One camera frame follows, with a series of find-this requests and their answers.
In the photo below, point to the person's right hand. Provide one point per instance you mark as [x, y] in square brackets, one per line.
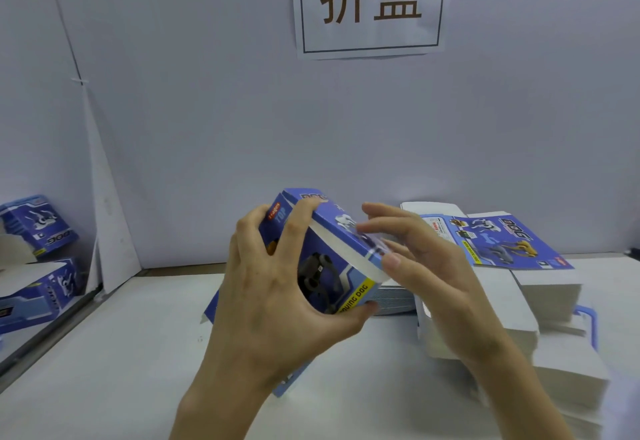
[450, 290]

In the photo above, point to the person's left hand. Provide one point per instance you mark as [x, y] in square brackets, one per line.
[265, 325]

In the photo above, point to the blue dog-print cardboard box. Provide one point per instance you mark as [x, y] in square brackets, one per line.
[335, 254]

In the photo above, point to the pile of blue boxes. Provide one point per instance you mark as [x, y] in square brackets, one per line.
[35, 224]

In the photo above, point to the person's left forearm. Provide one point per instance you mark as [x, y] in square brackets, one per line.
[215, 420]

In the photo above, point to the person's right forearm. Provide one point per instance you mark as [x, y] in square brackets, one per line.
[525, 400]

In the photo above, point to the black object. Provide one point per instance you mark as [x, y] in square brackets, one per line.
[634, 252]

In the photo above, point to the white paper wall sign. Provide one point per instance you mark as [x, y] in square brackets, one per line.
[370, 39]

